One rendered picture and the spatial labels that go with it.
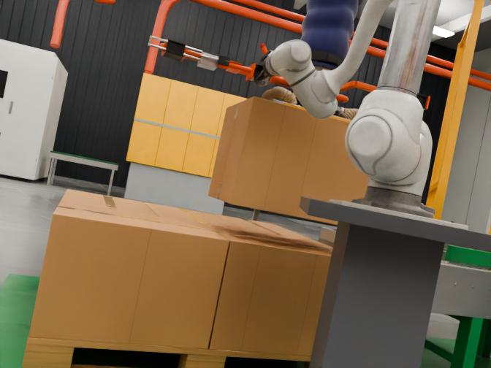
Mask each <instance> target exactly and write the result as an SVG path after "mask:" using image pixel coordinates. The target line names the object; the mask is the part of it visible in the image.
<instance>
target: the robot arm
mask: <svg viewBox="0 0 491 368"><path fill-rule="evenodd" d="M393 1H394V0H368V1H367V3H366V5H365V8H364V9H363V12H362V15H361V18H360V20H359V23H358V26H357V29H356V31H355V34H354V37H353V39H352V42H351V45H350V48H349V51H348V53H347V55H346V58H345V60H344V61H343V63H342V64H341V65H340V66H339V67H338V68H337V69H334V70H331V71H327V70H324V69H323V70H321V71H316V69H315V68H314V66H313V64H312V61H311V48H310V46H309V45H308V44H307V43H306V42H304V41H302V40H298V39H295V40H291V41H288V42H284V43H283V44H281V45H279V46H278V47H277V48H276V49H275V50H274V51H272V50H268V52H267V53H266V54H264V55H263V56H262V57H260V59H259V60H260V62H259V63H258V65H260V66H263V70H262V72H261V74H259V75H258V76H257V77H253V78H252V79H250V81H253V82H254V83H255V85H258V86H263V85H269V81H268V80H269V79H270V78H271V77H274V76H277V77H280V76H282V77H283V78H284V79H285V80H286V81H287V82H288V84H289V85H290V86H291V88H292V90H293V91H294V95H295V96H296V97H297V99H298V101H299V102H300V103H301V105H302V106H303V107H304V108H305V109H306V110H307V111H308V112H309V113H310V114H311V115H312V116H314V117H315V118H318V119H326V118H329V117H330V116H332V115H334V114H335V111H336V110H337V108H338V101H337V100H336V97H337V96H338V95H339V92H340V89H341V88H342V86H343V85H345V84H346V83H347V82H348V81H349V80H350V79H351V78H352V77H353V76H354V74H355V73H356V71H357V70H358V68H359V66H360V64H361V63H362V60H363V58H364V56H365V54H366V52H367V49H368V47H369V44H370V42H371V40H372V38H373V35H374V33H375V31H376V29H377V26H378V24H379V21H380V19H381V17H382V15H383V14H384V11H385V10H386V8H387V7H388V6H389V5H390V4H391V3H392V2H393ZM440 5H441V0H399V3H398V6H397V12H396V15H395V19H394V23H393V26H392V31H391V34H390V38H389V43H388V46H387V51H386V54H385V57H384V62H383V66H382V69H381V74H380V77H379V81H378V85H377V89H376V90H375V91H372V92H371V93H369V94H368V95H367V96H366V97H365V98H364V99H363V100H362V103H361V105H360V107H359V110H358V112H357V114H356V115H355V117H354V118H353V120H352V121H351V122H350V124H349V126H348V128H347V131H346V136H345V146H346V152H347V155H348V157H349V159H350V160H351V162H352V163H353V165H355V167H356V168H358V170H360V171H361V172H363V173H364V174H366V175H367V176H369V179H368V187H367V190H366V193H365V197H364V198H362V199H352V201H353V202H354V203H357V204H363V205H367V206H371V207H378V208H382V209H386V210H393V211H397V212H404V213H408V214H412V215H418V216H422V217H426V218H432V219H433V217H434V215H435V209H433V208H431V207H427V206H424V205H423V203H421V200H422V193H423V190H424V187H425V183H426V179H427V174H428V170H429V167H430V159H431V153H432V146H433V141H432V137H431V133H430V130H429V128H428V126H427V124H426V123H425V122H424V121H423V120H422V117H423V111H424V110H423V108H422V105H421V104H420V102H419V100H418V98H417V97H416V96H417V93H418V90H419V84H420V81H421V79H422V73H423V70H424V67H425V61H426V58H427V54H428V50H429V47H430V42H431V39H432V35H433V31H434V28H435V22H436V19H437V16H438V11H439V8H440ZM265 78H266V79H265Z"/></svg>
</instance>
